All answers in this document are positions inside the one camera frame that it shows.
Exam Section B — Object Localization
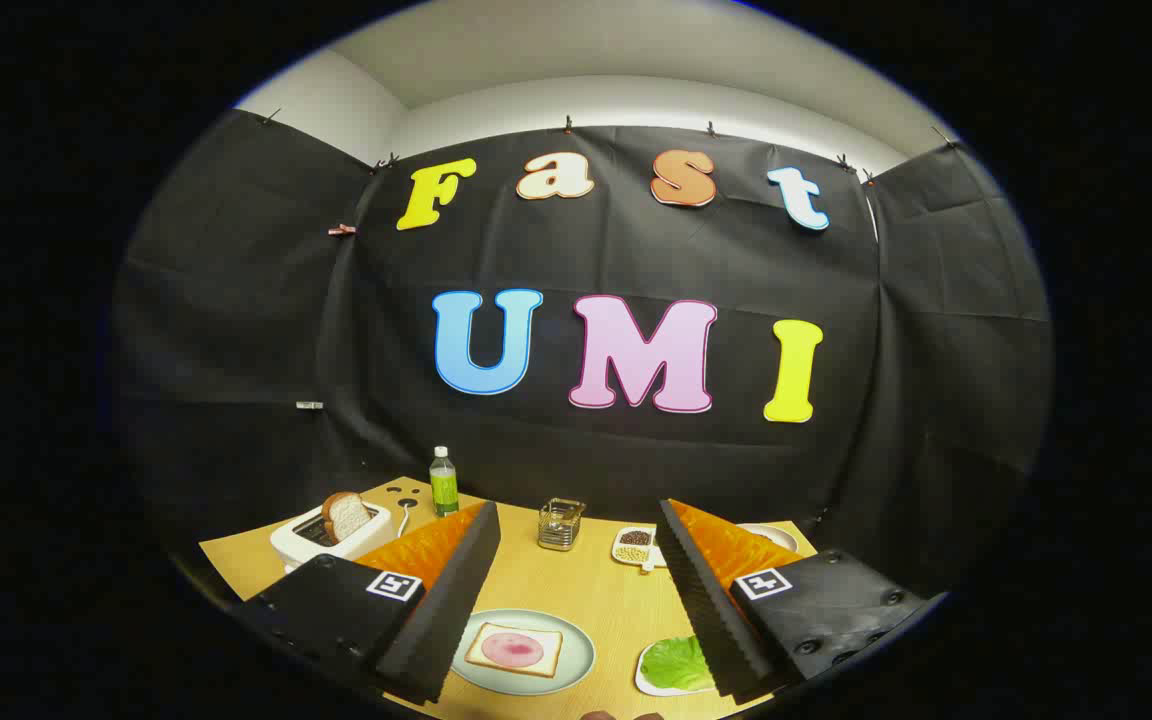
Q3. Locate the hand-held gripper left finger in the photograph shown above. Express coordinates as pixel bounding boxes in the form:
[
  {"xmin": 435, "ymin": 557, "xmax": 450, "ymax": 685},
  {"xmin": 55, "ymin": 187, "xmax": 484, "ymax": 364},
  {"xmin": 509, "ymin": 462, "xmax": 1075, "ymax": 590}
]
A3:
[{"xmin": 231, "ymin": 500, "xmax": 503, "ymax": 704}]

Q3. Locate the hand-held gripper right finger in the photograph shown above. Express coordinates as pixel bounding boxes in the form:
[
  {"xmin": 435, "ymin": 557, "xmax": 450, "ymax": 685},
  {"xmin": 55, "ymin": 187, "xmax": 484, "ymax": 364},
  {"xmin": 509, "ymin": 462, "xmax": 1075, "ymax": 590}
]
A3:
[{"xmin": 654, "ymin": 498, "xmax": 945, "ymax": 704}]

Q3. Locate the green lettuce leaf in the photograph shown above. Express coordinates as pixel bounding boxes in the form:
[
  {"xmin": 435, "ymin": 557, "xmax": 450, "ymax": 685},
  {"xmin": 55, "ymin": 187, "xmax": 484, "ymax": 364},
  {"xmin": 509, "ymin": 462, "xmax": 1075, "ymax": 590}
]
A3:
[{"xmin": 642, "ymin": 636, "xmax": 717, "ymax": 691}]

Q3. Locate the toasted bread slice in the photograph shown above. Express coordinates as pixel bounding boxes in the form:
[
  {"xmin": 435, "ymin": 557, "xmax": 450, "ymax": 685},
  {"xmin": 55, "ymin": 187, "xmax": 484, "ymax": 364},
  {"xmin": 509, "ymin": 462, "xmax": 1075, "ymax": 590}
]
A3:
[{"xmin": 322, "ymin": 491, "xmax": 373, "ymax": 544}]

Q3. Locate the white bread slice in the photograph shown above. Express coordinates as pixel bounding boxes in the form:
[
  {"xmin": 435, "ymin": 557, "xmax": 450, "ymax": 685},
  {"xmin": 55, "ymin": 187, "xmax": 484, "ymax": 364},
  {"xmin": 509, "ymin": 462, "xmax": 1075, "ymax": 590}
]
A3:
[{"xmin": 464, "ymin": 622, "xmax": 564, "ymax": 679}]

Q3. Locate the pink ham slice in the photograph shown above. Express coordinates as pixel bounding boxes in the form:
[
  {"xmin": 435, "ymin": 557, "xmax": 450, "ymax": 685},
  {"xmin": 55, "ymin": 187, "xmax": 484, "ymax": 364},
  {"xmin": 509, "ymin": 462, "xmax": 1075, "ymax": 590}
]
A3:
[{"xmin": 481, "ymin": 631, "xmax": 545, "ymax": 668}]

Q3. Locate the white divided bean dish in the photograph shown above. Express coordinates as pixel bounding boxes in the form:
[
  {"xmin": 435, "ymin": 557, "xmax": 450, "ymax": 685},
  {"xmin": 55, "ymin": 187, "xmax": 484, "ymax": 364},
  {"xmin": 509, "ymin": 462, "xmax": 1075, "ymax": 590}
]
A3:
[{"xmin": 612, "ymin": 526, "xmax": 667, "ymax": 573}]

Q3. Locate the round white plate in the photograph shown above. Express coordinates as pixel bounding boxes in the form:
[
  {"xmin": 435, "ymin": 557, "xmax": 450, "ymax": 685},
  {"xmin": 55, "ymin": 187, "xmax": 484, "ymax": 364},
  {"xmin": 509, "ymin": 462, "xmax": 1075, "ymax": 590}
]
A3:
[{"xmin": 736, "ymin": 522, "xmax": 800, "ymax": 554}]

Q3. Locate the square white plate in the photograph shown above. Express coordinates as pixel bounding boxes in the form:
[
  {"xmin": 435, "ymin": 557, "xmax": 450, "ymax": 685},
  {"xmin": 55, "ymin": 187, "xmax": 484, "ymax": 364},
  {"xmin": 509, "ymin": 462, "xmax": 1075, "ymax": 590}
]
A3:
[{"xmin": 634, "ymin": 640, "xmax": 719, "ymax": 698}]

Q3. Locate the green label water bottle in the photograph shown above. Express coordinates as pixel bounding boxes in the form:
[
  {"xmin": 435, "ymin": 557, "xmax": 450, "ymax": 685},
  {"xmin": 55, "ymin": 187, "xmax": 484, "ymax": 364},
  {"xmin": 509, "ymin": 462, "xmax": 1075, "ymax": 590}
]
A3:
[{"xmin": 429, "ymin": 446, "xmax": 460, "ymax": 518}]

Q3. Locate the pale green round plate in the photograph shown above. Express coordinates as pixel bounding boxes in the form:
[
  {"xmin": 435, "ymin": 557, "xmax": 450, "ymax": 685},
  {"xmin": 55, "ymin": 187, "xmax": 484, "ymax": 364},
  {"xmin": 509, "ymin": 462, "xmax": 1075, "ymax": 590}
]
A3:
[{"xmin": 449, "ymin": 609, "xmax": 597, "ymax": 697}]

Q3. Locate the white toaster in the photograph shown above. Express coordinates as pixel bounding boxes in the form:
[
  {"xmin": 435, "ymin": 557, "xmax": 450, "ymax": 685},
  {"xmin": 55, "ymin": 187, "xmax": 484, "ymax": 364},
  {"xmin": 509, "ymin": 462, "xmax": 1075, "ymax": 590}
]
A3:
[{"xmin": 270, "ymin": 503, "xmax": 395, "ymax": 573}]

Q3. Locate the black backdrop cloth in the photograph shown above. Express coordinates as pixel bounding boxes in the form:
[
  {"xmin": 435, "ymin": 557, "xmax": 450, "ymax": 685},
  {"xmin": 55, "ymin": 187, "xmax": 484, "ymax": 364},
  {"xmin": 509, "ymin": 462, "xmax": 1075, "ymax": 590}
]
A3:
[{"xmin": 114, "ymin": 108, "xmax": 1055, "ymax": 601}]

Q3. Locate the metal wire basket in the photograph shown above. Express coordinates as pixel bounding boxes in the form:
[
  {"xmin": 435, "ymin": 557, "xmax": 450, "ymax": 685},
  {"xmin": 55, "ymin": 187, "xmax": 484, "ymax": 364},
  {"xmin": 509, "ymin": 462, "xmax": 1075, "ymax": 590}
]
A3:
[{"xmin": 537, "ymin": 497, "xmax": 587, "ymax": 552}]

